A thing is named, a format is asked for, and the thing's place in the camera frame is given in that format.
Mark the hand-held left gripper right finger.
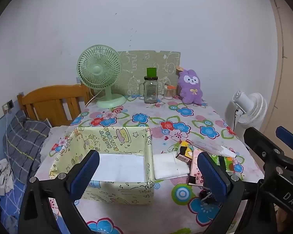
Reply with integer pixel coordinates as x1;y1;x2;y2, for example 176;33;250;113
197;152;275;234

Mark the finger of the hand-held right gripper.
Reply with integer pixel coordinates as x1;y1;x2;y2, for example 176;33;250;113
276;126;293;162
243;126;287;173

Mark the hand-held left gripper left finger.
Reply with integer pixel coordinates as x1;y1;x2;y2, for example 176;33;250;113
18;149;100;234

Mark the green tissue pack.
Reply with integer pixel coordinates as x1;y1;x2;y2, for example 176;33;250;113
214;153;235;174

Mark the pink booklet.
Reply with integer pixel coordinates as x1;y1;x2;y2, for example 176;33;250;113
188;149;211;186

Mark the clear plastic bag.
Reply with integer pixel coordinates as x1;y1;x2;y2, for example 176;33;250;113
190;139;237;158

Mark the yellow snack packet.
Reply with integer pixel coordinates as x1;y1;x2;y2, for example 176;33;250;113
176;141;195;162

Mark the white cloth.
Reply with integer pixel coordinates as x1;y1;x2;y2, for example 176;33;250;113
0;158;14;196
153;152;190;180

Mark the yellow printed storage box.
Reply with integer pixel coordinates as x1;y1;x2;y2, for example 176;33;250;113
49;126;155;205

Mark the white floor fan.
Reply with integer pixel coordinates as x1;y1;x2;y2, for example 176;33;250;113
232;91;268;130

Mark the grey plaid pillow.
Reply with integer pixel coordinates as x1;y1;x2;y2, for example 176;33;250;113
4;110;52;183

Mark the wooden headboard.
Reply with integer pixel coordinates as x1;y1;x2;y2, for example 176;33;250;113
17;84;94;128

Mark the white crumpled cloth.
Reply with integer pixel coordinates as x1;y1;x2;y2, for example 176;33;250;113
0;158;14;196

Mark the purple plush rabbit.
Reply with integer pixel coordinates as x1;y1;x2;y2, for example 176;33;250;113
177;69;203;106

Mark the blue checked bed sheet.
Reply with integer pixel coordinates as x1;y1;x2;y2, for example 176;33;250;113
0;175;64;234

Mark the cotton swab container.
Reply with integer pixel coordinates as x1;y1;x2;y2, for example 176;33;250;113
163;84;177;100

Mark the glass mug jar green lid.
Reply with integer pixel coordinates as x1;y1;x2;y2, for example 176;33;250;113
139;67;159;104

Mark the green desk fan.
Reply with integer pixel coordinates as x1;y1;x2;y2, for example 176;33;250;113
77;44;127;108

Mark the green printed board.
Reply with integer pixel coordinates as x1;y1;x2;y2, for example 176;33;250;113
117;51;181;96

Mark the black fan cable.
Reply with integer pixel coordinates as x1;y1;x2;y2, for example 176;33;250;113
233;107;239;132

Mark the beige door frame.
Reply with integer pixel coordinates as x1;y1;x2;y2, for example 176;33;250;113
266;0;293;152

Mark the white fan cable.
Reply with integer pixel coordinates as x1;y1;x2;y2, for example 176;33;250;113
85;90;105;108

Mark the white charger cable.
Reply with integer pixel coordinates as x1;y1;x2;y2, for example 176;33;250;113
4;113;11;162

